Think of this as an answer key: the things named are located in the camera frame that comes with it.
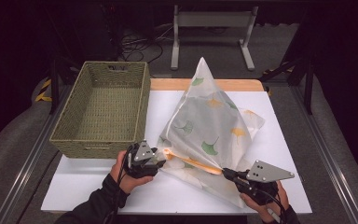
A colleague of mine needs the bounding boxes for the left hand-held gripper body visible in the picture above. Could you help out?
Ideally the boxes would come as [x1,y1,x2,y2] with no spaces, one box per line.
[124,140,158,179]

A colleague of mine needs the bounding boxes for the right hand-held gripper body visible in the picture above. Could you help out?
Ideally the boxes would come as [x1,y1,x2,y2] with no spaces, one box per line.
[235,160,296,207]

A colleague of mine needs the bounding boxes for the green woven basket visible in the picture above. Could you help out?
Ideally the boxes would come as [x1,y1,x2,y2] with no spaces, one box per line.
[48,60,152,160]

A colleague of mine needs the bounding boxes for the white leaf-print mesh laundry bag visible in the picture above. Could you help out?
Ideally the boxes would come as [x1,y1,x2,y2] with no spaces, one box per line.
[157,56,267,209]

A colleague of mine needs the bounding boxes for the person's left hand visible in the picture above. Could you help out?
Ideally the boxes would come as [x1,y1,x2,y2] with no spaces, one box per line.
[109,150,155,194]

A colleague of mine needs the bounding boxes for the person's right hand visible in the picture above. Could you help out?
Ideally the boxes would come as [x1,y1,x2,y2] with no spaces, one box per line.
[240,181,291,224]

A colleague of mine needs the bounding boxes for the white board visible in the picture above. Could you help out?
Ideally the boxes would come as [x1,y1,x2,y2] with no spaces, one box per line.
[40,90,313,216]

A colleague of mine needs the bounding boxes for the black metal stand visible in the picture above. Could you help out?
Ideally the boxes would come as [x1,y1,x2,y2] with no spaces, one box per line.
[257,55,315,116]

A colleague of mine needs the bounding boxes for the yellow and black tape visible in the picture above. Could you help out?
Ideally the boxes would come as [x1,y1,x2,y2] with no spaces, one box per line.
[34,78,54,104]

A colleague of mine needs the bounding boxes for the white metal stand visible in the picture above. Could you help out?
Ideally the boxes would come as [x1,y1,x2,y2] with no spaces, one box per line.
[170,4,259,72]

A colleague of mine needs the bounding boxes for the right hand-held gripper cable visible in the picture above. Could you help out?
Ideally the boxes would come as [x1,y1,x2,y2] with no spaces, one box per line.
[255,188,288,224]

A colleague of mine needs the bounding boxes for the hand-held gripper cable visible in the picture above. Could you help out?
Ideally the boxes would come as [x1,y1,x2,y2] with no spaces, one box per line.
[103,148,131,224]
[255,188,288,224]

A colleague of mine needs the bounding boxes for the left hand-held gripper cable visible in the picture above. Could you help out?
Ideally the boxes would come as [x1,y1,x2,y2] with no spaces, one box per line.
[103,148,131,224]

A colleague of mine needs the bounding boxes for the aluminium rail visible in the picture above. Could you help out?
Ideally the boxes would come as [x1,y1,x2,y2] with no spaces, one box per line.
[0,83,74,224]
[288,83,358,224]

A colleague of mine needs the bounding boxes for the black floor cables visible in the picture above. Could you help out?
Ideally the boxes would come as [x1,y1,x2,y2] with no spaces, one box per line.
[117,26,172,63]

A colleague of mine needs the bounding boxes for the black metal post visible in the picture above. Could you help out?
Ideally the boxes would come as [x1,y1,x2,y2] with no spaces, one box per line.
[43,6,76,116]

